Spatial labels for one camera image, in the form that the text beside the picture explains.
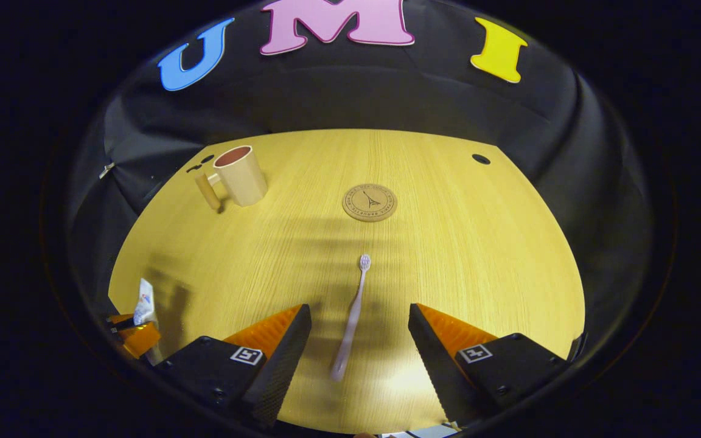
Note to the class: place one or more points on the wooden desktop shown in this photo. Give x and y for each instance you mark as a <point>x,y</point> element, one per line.
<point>448,255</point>

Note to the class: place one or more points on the small silver clip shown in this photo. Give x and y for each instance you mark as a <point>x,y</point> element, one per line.
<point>106,170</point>

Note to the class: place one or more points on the white toothpaste tube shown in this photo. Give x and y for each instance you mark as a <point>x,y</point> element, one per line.
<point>145,301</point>

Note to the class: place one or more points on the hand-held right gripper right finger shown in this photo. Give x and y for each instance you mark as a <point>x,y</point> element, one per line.
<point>435,365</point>

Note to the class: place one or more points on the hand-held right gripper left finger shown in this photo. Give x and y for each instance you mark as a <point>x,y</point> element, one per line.
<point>280,371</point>

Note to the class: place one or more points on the pale pink toothbrush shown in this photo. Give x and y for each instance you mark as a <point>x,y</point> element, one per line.
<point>353,316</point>

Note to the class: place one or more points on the round wooden coaster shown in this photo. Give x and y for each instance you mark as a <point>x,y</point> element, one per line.
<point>370,202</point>

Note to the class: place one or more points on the dark grey plastic piece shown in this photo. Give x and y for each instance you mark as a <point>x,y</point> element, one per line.
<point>578,347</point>

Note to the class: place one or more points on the black backdrop cloth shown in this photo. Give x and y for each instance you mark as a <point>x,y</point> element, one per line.
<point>338,91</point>

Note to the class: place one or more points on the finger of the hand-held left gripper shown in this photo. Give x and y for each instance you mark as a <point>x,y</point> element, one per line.
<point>140,337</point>

